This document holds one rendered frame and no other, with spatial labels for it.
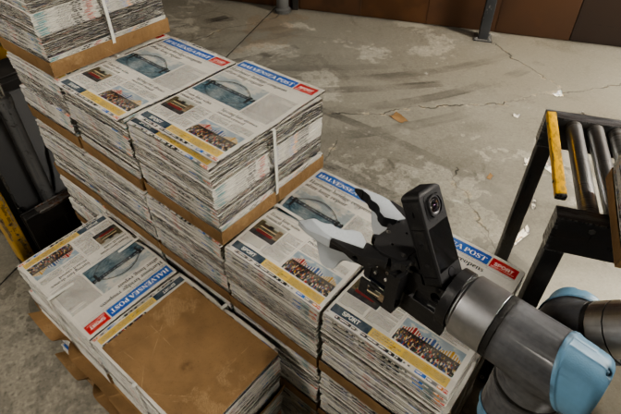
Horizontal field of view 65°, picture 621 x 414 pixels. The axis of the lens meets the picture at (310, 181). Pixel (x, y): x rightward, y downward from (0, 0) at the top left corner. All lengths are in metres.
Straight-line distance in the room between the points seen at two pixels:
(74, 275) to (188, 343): 0.42
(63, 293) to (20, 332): 0.80
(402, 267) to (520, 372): 0.16
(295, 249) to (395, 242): 0.57
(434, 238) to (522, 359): 0.14
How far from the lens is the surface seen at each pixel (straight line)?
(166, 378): 1.26
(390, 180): 2.63
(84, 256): 1.57
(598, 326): 0.67
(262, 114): 1.14
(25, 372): 2.16
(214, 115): 1.15
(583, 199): 1.50
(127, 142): 1.25
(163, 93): 1.27
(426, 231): 0.54
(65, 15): 1.42
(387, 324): 1.02
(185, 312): 1.34
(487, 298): 0.55
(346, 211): 1.22
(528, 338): 0.54
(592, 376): 0.55
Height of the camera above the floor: 1.67
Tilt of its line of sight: 40 degrees down
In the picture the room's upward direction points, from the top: straight up
